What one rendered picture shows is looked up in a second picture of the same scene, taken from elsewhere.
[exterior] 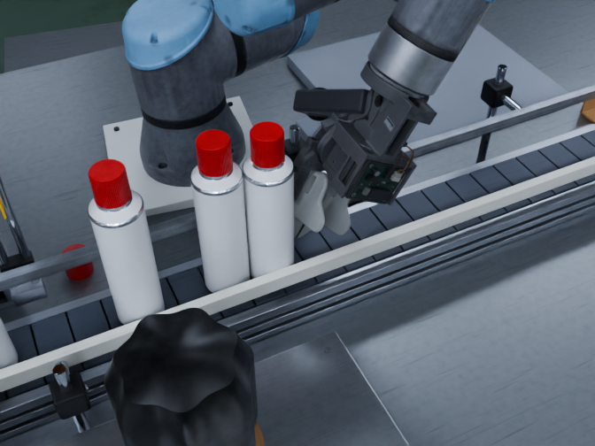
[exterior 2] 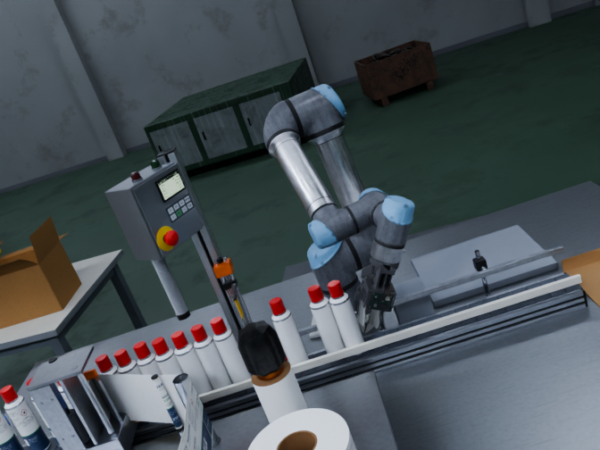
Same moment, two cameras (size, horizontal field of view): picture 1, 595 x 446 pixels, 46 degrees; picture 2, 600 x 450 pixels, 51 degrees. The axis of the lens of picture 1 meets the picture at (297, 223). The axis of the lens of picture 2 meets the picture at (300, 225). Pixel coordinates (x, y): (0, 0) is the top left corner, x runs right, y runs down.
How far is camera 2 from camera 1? 99 cm
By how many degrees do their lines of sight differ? 35
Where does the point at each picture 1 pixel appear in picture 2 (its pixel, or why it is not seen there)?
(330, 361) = (366, 380)
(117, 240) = (280, 327)
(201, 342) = (259, 326)
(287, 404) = (343, 395)
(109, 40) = not seen: hidden behind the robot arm
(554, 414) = (468, 406)
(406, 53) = (377, 248)
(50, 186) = not seen: hidden behind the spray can
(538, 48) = (559, 239)
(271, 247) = (346, 334)
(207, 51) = (339, 258)
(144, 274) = (294, 344)
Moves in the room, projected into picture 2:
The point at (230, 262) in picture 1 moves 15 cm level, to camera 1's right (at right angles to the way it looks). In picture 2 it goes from (330, 341) to (387, 337)
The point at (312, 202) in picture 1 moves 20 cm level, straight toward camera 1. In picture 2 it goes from (362, 313) to (334, 364)
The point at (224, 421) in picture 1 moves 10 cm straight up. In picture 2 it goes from (261, 345) to (244, 303)
